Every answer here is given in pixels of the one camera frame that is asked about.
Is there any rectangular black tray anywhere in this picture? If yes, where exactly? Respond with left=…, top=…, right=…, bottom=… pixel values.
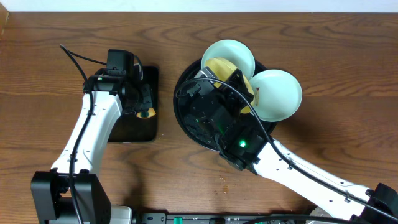
left=108, top=65, right=159, bottom=142

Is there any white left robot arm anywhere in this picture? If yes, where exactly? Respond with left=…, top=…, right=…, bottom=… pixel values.
left=30, top=66, right=159, bottom=223

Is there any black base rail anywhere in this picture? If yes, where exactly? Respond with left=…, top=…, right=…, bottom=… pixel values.
left=131, top=208, right=331, bottom=224

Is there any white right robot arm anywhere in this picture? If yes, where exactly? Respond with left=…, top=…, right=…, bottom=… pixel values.
left=174, top=67, right=397, bottom=223

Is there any yellow plate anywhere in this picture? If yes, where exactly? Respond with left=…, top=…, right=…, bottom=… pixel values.
left=205, top=57, right=254, bottom=114

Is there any green plate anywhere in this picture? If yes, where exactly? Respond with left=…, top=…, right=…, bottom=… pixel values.
left=249, top=69, right=302, bottom=122
left=201, top=39, right=256, bottom=80

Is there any round black tray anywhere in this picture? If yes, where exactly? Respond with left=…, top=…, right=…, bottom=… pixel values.
left=173, top=58, right=277, bottom=151

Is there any green yellow sponge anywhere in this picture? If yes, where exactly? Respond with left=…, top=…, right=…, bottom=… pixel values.
left=136, top=108, right=156, bottom=119

